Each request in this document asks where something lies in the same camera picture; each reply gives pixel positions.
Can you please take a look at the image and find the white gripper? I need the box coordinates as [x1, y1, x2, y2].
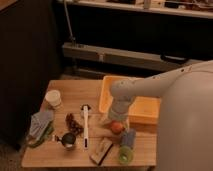
[100, 98, 134, 132]

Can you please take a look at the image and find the dark metal measuring cup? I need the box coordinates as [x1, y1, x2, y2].
[54, 132, 76, 149]

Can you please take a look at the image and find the wooden block with black edge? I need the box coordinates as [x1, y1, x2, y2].
[90, 138, 113, 166]

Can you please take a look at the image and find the red orange apple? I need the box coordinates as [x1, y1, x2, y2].
[110, 121, 124, 134]

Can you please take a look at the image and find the grey vertical pole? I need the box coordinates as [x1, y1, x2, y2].
[63, 0, 76, 45]

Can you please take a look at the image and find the yellow plastic bin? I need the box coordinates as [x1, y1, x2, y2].
[99, 76, 161, 125]

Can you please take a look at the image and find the white long-handled brush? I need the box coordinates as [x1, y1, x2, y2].
[82, 104, 90, 149]

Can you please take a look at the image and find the white paper cup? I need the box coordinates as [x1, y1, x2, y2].
[45, 90, 62, 108]

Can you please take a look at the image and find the green vegetable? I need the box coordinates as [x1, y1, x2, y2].
[28, 122, 54, 148]

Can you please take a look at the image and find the brown dried grape bunch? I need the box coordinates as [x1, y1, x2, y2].
[66, 113, 84, 135]

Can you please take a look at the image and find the black handle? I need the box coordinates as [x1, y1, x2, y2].
[160, 54, 189, 64]

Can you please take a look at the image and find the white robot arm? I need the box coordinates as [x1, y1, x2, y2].
[101, 60, 213, 171]

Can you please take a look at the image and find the cluttered wooden shelf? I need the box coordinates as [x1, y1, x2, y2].
[56, 0, 213, 19]

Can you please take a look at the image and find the blue sponge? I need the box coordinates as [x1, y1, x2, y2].
[121, 129, 136, 148]

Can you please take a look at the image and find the grey metal beam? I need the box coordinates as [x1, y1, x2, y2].
[62, 42, 199, 72]

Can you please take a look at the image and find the blue grey folded cloth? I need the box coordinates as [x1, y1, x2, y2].
[29, 110, 53, 139]

